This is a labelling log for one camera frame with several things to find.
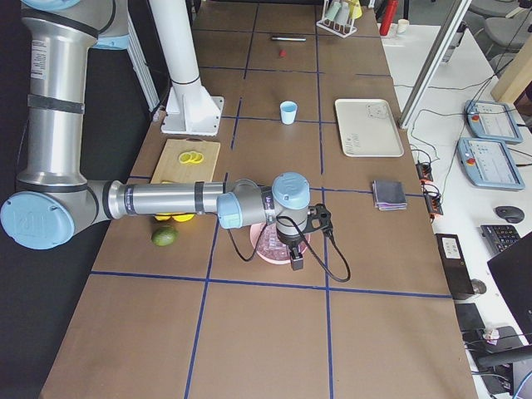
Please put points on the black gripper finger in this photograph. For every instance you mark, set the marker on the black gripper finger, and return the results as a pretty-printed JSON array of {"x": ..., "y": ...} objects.
[{"x": 296, "y": 258}]

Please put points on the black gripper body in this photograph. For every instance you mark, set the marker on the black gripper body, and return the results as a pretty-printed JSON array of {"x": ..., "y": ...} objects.
[{"x": 291, "y": 242}]

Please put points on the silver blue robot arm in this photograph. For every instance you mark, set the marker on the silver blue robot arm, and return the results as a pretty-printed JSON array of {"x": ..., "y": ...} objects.
[{"x": 54, "y": 201}]

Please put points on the pile of clear ice cubes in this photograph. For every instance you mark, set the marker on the pile of clear ice cubes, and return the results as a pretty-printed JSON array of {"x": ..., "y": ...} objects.
[{"x": 271, "y": 249}]

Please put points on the light blue plastic cup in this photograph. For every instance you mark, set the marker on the light blue plastic cup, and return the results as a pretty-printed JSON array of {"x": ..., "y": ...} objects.
[{"x": 288, "y": 111}]

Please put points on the small cream cup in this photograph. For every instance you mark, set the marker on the small cream cup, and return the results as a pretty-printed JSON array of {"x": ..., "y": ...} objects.
[{"x": 402, "y": 25}]

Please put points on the pink bowl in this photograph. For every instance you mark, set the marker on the pink bowl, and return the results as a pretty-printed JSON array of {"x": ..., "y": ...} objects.
[{"x": 255, "y": 234}]

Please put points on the folded grey cloth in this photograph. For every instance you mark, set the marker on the folded grey cloth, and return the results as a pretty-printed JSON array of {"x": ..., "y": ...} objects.
[{"x": 388, "y": 195}]

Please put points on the yellow lemon slices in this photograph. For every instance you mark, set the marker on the yellow lemon slices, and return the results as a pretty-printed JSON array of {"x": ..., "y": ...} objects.
[{"x": 191, "y": 157}]

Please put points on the green avocado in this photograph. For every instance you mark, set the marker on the green avocado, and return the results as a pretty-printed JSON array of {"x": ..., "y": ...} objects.
[{"x": 164, "y": 236}]

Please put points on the cream bear tray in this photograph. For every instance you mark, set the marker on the cream bear tray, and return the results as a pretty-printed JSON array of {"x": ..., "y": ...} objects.
[{"x": 367, "y": 128}]

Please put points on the bamboo cutting board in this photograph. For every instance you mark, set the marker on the bamboo cutting board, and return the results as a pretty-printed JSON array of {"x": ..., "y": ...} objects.
[{"x": 170, "y": 170}]

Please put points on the orange black power strip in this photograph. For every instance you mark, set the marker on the orange black power strip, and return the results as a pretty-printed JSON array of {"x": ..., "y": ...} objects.
[{"x": 431, "y": 193}]

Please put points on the black box with label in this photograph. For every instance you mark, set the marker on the black box with label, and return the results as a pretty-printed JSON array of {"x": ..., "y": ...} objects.
[{"x": 454, "y": 266}]

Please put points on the black keyboard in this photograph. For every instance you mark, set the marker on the black keyboard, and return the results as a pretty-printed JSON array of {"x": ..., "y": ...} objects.
[{"x": 499, "y": 236}]

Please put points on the steel muddler with black tip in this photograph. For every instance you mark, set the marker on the steel muddler with black tip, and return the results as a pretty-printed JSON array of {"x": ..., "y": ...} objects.
[{"x": 278, "y": 38}]

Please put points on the near teach pendant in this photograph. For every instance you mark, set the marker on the near teach pendant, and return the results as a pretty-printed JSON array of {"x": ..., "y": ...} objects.
[{"x": 488, "y": 164}]

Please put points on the teach pendant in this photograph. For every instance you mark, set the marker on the teach pendant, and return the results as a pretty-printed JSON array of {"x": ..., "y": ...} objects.
[
  {"x": 492, "y": 120},
  {"x": 488, "y": 164}
]

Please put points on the black laptop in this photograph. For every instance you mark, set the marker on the black laptop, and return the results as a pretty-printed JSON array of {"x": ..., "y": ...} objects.
[{"x": 511, "y": 271}]

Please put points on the black computer mouse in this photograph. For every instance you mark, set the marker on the black computer mouse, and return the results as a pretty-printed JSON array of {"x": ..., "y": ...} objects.
[{"x": 511, "y": 214}]

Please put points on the pastel cups on rack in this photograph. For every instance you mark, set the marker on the pastel cups on rack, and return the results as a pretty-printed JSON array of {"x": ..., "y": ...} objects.
[{"x": 342, "y": 12}]

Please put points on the far teach pendant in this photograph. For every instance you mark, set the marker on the far teach pendant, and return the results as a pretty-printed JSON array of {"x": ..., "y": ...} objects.
[{"x": 492, "y": 120}]

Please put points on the red bottle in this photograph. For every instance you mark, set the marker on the red bottle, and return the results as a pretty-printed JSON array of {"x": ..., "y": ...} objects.
[{"x": 389, "y": 14}]

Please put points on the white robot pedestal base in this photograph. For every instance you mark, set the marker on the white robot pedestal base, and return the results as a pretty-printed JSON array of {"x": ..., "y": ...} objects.
[{"x": 190, "y": 109}]

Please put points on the white wire cup rack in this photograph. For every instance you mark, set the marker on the white wire cup rack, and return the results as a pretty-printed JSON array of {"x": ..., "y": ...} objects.
[{"x": 342, "y": 31}]

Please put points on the aluminium frame post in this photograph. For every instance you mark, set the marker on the aluminium frame post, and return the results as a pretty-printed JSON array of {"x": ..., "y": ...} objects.
[{"x": 435, "y": 55}]

